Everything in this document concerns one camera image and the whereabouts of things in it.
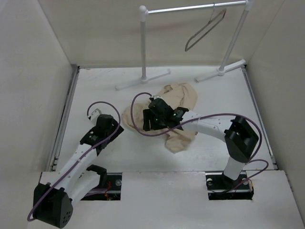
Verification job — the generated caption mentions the beige trousers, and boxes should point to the beige trousers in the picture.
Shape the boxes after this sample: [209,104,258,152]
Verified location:
[133,83,197,153]

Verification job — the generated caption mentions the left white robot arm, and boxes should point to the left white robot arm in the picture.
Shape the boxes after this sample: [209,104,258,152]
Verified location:
[28,114,124,229]

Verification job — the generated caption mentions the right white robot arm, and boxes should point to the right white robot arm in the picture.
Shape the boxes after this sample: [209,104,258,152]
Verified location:
[143,96,259,189]

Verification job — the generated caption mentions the grey clothes hanger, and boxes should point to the grey clothes hanger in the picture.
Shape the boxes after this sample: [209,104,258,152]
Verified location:
[184,8,227,52]

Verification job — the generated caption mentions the white clothes rack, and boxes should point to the white clothes rack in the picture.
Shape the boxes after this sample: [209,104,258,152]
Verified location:
[115,0,253,90]

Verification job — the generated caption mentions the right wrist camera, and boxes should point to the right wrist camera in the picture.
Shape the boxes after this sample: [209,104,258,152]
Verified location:
[149,95,163,101]

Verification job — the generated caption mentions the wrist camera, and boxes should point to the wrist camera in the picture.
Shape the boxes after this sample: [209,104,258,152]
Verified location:
[88,108,102,125]
[149,95,163,101]

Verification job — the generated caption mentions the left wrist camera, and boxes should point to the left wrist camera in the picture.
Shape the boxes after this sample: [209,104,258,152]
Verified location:
[88,108,102,125]

